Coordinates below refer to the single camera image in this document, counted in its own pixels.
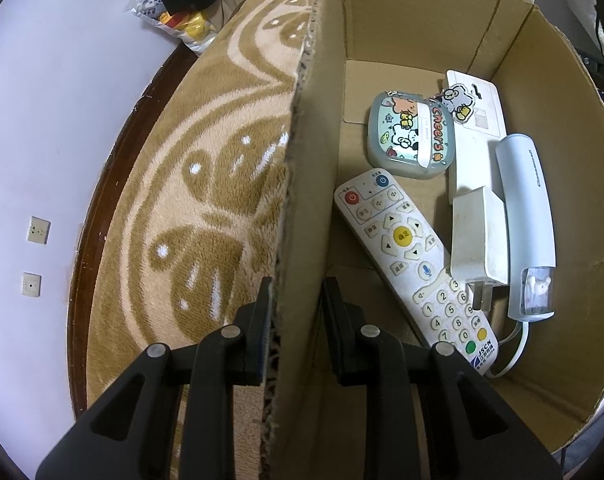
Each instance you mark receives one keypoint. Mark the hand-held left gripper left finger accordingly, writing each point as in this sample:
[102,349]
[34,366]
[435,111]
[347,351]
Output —
[261,332]

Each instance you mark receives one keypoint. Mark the tan patterned rug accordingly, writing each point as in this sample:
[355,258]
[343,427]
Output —
[192,160]

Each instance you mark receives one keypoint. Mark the white wall socket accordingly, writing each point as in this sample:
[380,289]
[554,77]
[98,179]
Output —
[32,284]
[38,230]

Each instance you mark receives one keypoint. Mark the cartoon charm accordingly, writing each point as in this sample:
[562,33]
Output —
[456,102]

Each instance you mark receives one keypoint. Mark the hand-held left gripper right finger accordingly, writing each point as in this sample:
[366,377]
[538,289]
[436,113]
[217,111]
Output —
[336,332]

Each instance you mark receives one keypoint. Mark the cartoon printed case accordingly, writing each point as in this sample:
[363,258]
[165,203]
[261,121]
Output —
[406,135]

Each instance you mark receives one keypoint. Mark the white box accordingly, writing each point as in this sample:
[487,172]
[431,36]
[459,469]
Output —
[474,155]

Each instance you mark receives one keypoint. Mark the white power adapter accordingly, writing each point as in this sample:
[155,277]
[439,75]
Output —
[476,235]

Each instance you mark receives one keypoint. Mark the brown cardboard box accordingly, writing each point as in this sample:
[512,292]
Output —
[556,110]

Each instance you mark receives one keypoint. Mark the clear plastic bag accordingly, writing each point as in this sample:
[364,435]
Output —
[182,25]

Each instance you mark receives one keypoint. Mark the white remote control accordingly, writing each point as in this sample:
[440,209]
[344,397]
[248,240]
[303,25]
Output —
[406,255]

